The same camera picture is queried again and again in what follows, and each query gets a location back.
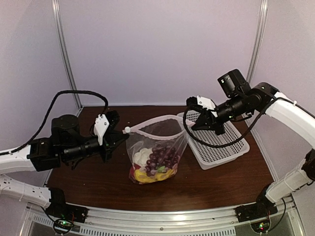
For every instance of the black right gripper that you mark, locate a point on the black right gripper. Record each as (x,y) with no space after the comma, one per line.
(204,121)

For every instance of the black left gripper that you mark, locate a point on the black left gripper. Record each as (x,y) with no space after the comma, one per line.
(111,139)

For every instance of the white toy cauliflower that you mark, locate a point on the white toy cauliflower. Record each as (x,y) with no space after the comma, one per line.
(140,158)

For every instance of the red toy bell pepper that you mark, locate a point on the red toy bell pepper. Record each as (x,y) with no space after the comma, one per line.
(131,173)

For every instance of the clear zip top bag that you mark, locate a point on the clear zip top bag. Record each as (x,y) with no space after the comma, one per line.
(163,130)

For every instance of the yellow toy fruit front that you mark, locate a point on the yellow toy fruit front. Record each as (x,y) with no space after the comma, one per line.
(143,178)

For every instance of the yellow toy fruit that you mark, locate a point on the yellow toy fruit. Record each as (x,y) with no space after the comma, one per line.
(166,175)
(143,178)

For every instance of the dark red toy grapes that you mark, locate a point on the dark red toy grapes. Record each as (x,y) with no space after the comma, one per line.
(161,160)

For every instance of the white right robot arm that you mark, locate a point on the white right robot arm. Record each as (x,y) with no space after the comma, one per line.
(267,100)

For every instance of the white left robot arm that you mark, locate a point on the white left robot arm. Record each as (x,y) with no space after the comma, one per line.
(65,146)

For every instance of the left round circuit board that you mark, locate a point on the left round circuit board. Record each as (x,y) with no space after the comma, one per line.
(62,226)

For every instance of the round circuit board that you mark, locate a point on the round circuit board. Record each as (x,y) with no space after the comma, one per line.
(261,226)
(62,226)

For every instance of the right round circuit board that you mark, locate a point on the right round circuit board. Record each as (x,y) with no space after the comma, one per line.
(261,226)

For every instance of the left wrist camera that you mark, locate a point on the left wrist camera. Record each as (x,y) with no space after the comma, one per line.
(105,124)

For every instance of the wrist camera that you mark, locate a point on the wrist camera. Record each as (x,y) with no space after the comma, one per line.
(201,104)
(105,124)

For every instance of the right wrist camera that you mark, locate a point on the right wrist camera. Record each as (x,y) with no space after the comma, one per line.
(201,104)

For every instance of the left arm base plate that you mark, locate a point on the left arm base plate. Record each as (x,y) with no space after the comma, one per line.
(66,214)

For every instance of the left aluminium frame post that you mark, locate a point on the left aluminium frame post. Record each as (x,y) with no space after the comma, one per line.
(62,43)

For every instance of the aluminium frame post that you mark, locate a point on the aluminium frame post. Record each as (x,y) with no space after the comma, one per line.
(260,30)
(62,43)

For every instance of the front aluminium rail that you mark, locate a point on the front aluminium rail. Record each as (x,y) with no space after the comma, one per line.
(222,221)

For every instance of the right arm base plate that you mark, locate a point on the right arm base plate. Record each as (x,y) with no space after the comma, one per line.
(254,211)

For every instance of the right aluminium frame post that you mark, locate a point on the right aluminium frame post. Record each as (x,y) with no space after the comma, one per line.
(260,30)

